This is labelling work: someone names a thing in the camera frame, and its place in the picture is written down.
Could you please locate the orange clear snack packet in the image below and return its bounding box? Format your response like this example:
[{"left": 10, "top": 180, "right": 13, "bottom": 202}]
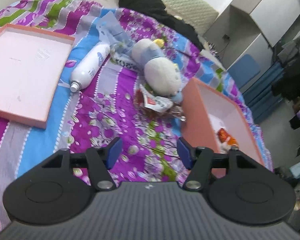
[{"left": 217, "top": 128, "right": 239, "bottom": 153}]

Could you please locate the pink cardboard box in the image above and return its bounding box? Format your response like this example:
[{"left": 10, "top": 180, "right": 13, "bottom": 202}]
[{"left": 181, "top": 77, "right": 264, "bottom": 165}]

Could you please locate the dark brown snack wrapper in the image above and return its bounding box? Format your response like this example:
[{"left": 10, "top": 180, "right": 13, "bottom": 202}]
[{"left": 149, "top": 105, "right": 186, "bottom": 122}]

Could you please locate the white red torn packet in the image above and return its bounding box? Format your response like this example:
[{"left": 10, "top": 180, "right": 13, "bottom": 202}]
[{"left": 139, "top": 84, "right": 173, "bottom": 113}]

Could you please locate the blue curtain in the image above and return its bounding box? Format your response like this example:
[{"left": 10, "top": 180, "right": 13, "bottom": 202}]
[{"left": 243, "top": 62, "right": 283, "bottom": 124}]

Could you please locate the white blue plush duck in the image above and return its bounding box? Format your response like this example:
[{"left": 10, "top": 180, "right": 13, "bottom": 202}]
[{"left": 131, "top": 38, "right": 183, "bottom": 104}]

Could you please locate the colourful floral bedspread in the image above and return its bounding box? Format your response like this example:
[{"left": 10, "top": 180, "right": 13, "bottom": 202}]
[{"left": 0, "top": 0, "right": 273, "bottom": 230}]

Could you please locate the white spray bottle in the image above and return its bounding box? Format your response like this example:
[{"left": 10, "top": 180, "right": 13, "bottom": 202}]
[{"left": 70, "top": 42, "right": 110, "bottom": 93}]

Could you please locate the blue cushion pad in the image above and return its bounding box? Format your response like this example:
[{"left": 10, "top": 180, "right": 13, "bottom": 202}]
[{"left": 228, "top": 54, "right": 261, "bottom": 89}]

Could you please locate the pink box lid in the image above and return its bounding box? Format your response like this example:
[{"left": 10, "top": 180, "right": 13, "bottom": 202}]
[{"left": 0, "top": 23, "right": 75, "bottom": 129}]

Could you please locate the black hanging coat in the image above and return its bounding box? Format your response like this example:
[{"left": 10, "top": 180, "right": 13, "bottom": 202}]
[{"left": 271, "top": 35, "right": 300, "bottom": 101}]

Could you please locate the light blue wrapping paper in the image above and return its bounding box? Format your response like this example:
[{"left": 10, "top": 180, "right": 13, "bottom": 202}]
[{"left": 96, "top": 11, "right": 135, "bottom": 57}]

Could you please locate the grey white cabinet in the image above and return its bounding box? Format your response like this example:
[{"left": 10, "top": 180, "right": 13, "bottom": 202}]
[{"left": 205, "top": 0, "right": 300, "bottom": 69}]

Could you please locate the black clothing pile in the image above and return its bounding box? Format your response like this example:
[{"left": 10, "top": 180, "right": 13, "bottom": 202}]
[{"left": 119, "top": 0, "right": 204, "bottom": 51}]

